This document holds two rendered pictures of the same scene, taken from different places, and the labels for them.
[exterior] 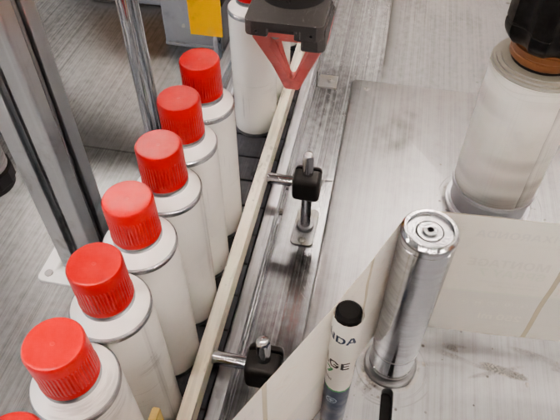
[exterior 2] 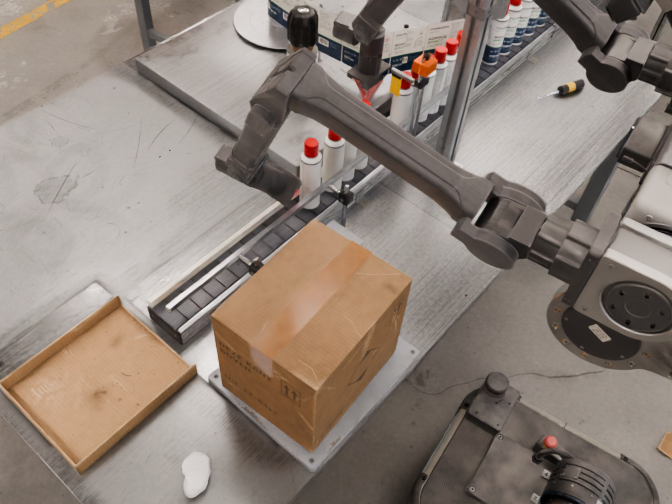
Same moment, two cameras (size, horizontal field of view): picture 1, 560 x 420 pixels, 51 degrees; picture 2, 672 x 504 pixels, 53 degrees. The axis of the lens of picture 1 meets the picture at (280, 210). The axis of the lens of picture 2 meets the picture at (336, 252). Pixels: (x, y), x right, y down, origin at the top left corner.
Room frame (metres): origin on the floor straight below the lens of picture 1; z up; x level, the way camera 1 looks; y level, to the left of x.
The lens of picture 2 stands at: (1.77, 0.57, 2.14)
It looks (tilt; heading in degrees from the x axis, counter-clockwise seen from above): 51 degrees down; 206
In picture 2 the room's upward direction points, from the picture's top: 5 degrees clockwise
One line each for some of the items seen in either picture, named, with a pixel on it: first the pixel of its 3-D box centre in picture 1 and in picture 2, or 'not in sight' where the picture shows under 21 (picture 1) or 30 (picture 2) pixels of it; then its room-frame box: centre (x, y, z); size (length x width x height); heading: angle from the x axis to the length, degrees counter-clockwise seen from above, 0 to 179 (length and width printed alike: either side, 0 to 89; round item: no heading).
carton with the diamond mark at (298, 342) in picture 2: not in sight; (312, 334); (1.14, 0.23, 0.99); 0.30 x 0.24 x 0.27; 173
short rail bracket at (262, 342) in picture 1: (246, 369); not in sight; (0.23, 0.03, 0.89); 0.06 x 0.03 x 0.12; 79
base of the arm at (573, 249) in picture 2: not in sight; (567, 248); (1.10, 0.59, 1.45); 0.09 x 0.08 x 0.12; 176
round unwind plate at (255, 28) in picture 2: not in sight; (281, 21); (0.12, -0.49, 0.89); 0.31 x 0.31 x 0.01
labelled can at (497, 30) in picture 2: not in sight; (496, 33); (-0.07, 0.16, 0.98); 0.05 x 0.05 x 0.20
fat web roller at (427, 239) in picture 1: (407, 307); not in sight; (0.24, -0.10, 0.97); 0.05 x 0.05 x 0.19
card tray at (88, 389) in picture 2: not in sight; (100, 377); (1.39, -0.13, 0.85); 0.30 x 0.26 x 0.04; 169
